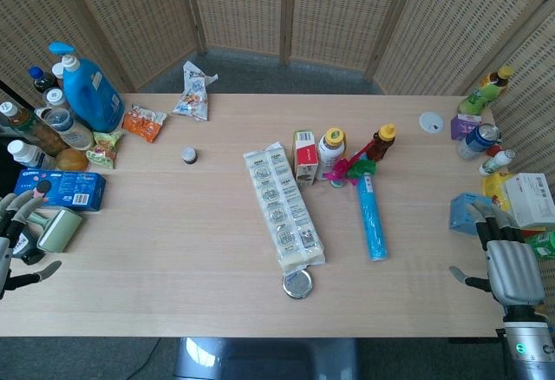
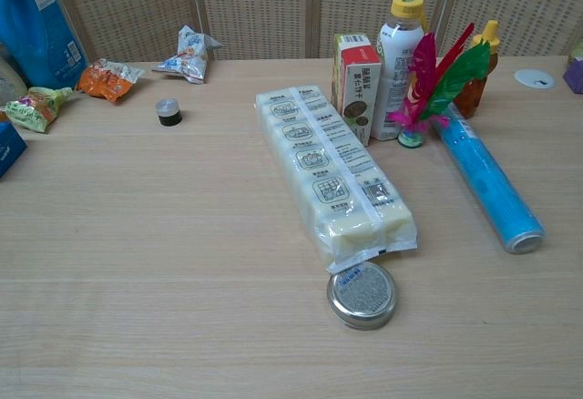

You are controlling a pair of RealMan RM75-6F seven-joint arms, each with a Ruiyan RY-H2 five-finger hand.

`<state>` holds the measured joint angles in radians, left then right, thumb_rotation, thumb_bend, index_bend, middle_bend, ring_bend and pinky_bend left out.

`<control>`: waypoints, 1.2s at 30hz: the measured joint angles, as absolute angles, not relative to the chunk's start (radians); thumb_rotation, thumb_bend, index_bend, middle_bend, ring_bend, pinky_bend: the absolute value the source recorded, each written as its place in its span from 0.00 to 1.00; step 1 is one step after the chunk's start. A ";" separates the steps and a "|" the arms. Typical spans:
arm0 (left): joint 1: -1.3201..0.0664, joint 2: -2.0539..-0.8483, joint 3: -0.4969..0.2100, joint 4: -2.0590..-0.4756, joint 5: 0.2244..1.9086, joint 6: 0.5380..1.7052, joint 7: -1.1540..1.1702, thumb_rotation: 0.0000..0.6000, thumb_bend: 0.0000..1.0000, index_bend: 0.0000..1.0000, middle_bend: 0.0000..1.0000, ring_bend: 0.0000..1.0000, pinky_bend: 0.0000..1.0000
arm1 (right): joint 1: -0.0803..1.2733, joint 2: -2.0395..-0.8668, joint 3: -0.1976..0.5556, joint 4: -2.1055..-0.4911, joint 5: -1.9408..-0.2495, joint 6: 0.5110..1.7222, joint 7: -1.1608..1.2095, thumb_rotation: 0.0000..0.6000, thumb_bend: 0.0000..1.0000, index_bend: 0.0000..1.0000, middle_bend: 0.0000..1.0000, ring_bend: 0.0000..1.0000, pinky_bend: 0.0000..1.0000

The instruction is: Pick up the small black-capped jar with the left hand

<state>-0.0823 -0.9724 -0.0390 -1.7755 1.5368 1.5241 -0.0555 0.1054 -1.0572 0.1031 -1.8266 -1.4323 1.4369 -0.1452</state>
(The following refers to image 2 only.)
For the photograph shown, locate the white bottle yellow cap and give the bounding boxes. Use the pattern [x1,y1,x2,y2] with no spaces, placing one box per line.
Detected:
[371,0,429,141]

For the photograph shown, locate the orange snack packet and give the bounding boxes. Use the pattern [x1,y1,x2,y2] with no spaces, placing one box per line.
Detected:
[75,58,146,105]

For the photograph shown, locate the small black jar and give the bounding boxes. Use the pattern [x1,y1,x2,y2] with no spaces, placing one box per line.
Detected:
[155,97,184,128]

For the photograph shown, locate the round metal tin lid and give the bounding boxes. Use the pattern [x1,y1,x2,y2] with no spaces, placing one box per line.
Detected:
[326,261,402,331]

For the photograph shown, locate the colourful feather shuttlecock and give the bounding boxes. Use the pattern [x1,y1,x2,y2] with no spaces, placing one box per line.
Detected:
[386,23,492,149]

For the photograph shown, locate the purple carton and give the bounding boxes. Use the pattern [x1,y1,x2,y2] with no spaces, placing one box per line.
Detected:
[562,55,583,95]

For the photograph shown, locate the blue detergent pump bottle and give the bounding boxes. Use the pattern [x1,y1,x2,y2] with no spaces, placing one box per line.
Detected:
[0,0,90,91]

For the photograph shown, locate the woven folding screen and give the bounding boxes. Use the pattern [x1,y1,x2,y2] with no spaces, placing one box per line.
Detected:
[26,0,583,63]

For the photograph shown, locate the white blue snack bag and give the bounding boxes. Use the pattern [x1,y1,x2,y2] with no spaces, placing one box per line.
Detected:
[151,25,224,85]

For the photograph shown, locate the long white sponge pack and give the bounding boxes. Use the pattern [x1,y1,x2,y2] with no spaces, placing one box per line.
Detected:
[254,83,419,276]

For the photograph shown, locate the red white drink carton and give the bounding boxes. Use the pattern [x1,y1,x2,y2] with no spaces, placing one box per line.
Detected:
[333,33,383,148]

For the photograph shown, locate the blue cookie box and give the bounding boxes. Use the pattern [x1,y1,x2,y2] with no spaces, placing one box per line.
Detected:
[0,120,28,180]

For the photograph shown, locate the honey bottle yellow cap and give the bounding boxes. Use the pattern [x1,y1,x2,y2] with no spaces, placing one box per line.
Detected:
[455,19,501,120]

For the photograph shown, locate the white table grommet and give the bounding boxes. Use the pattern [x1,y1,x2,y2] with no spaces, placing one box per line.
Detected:
[514,68,556,89]

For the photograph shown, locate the green snack packet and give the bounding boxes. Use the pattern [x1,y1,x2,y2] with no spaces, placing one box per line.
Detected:
[5,87,74,135]

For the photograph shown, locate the blue plastic wrap roll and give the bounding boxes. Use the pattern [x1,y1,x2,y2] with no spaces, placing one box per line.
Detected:
[432,102,547,255]

